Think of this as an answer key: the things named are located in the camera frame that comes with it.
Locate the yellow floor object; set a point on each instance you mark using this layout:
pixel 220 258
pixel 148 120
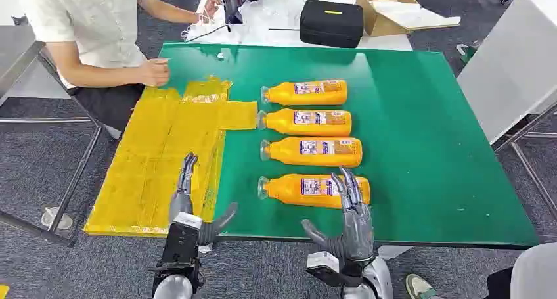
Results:
pixel 3 292

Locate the white table foot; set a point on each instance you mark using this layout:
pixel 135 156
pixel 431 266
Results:
pixel 394 251

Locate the green floor object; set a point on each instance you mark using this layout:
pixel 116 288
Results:
pixel 469 54

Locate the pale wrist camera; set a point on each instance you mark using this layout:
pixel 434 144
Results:
pixel 188 221
pixel 323 262

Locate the black case with yellow mark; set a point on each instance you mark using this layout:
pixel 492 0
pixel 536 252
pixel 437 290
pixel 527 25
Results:
pixel 330 25

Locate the yellow sheet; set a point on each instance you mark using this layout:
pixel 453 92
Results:
pixel 148 175

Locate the orange drink bottle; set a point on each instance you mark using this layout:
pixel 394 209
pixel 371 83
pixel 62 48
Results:
pixel 283 94
pixel 283 153
pixel 283 191
pixel 278 124

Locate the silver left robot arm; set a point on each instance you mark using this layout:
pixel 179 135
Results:
pixel 174 288

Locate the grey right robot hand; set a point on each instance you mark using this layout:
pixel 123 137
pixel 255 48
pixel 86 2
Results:
pixel 359 236

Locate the person's right hand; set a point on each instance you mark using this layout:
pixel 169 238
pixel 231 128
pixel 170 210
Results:
pixel 154 73

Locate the brown cardboard box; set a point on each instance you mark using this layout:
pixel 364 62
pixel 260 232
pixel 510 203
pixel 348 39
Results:
pixel 378 25

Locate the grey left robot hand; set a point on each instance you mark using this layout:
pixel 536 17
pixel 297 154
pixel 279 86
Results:
pixel 180 205

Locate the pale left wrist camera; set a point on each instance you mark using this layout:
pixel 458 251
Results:
pixel 188 221

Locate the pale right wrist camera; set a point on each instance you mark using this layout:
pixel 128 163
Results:
pixel 323 262

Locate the green table mat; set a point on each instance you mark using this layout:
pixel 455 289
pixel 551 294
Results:
pixel 413 149

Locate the white table with metal legs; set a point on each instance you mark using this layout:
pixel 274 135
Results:
pixel 509 66

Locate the grey table with metal frame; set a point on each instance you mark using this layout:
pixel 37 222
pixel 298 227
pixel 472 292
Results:
pixel 17 49

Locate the dark tablet on stand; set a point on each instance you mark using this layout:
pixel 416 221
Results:
pixel 233 3

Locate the person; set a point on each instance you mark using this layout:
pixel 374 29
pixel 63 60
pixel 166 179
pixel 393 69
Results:
pixel 95 22
pixel 535 271

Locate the white sheet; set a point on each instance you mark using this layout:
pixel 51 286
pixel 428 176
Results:
pixel 417 18

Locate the clear plastic cup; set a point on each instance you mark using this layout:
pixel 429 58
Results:
pixel 56 221

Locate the person's left hand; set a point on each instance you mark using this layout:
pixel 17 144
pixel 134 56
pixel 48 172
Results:
pixel 209 9

